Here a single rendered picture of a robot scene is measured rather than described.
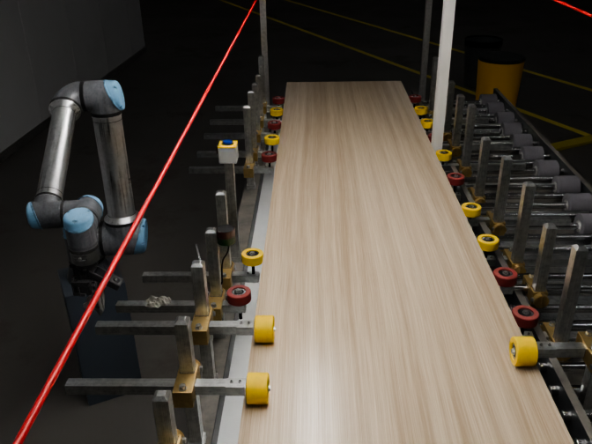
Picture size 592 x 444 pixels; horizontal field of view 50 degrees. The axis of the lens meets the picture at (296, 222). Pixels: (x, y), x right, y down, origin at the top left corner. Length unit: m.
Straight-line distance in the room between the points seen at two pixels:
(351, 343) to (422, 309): 0.28
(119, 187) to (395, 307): 1.23
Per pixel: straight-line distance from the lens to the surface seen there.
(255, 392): 1.64
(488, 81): 6.34
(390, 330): 1.94
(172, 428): 1.48
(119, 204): 2.67
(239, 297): 2.07
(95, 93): 2.54
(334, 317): 1.98
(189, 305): 2.14
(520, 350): 1.83
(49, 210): 2.20
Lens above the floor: 2.06
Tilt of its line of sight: 27 degrees down
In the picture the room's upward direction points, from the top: 1 degrees counter-clockwise
